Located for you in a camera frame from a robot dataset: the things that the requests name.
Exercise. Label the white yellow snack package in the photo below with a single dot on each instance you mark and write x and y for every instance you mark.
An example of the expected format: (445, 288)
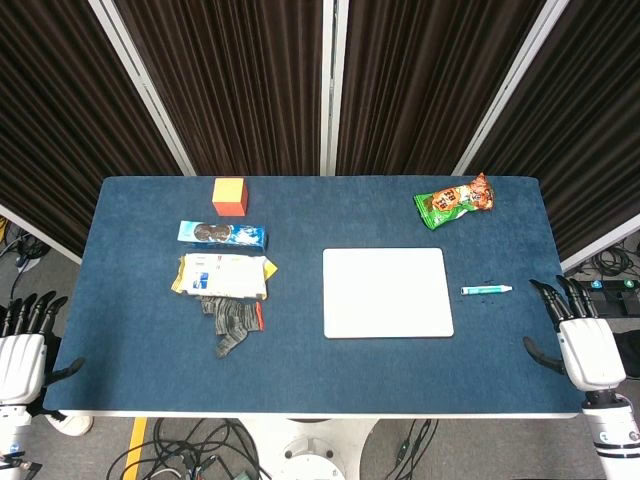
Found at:
(225, 275)

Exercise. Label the black floor box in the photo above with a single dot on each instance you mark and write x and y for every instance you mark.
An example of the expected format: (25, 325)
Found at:
(617, 300)

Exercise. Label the yellow floor tape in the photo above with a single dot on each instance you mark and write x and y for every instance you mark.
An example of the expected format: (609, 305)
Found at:
(136, 445)

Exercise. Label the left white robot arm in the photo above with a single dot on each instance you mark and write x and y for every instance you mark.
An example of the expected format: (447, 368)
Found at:
(12, 435)

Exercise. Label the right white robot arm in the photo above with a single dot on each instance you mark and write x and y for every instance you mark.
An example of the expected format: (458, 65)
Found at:
(615, 430)

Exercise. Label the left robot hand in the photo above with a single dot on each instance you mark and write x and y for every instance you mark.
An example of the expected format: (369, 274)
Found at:
(22, 365)

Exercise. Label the grey knit glove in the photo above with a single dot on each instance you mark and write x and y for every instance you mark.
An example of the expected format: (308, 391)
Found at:
(232, 317)

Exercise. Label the white partition frame post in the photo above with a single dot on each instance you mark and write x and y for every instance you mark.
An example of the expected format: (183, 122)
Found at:
(507, 90)
(332, 90)
(146, 90)

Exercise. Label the white table base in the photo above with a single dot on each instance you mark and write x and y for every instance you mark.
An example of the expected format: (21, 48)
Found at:
(310, 450)

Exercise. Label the blue table cloth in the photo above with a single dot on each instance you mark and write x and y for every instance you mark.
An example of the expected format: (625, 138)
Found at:
(300, 380)

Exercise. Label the green orange snack bag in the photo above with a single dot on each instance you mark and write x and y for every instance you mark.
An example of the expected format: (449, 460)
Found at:
(450, 205)

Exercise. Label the dark pleated curtain panel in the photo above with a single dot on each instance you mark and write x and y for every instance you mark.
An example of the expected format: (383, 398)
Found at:
(425, 90)
(50, 125)
(240, 90)
(590, 125)

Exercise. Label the blue cookie box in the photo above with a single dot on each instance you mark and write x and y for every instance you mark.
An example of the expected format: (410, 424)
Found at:
(225, 235)

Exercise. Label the white partition frame rail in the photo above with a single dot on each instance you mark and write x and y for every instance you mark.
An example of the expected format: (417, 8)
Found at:
(40, 236)
(600, 245)

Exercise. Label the white drawing board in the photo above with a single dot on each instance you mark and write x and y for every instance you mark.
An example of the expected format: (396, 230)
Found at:
(387, 292)

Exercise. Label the orange yellow cube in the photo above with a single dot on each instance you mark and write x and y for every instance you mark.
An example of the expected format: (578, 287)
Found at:
(230, 197)

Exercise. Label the green white marker pen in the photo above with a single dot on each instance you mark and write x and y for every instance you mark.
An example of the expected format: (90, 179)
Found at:
(485, 290)

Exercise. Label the white shoe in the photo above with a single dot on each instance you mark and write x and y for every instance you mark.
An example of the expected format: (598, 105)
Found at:
(75, 425)

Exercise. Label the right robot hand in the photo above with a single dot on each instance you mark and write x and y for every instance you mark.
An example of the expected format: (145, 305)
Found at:
(590, 355)

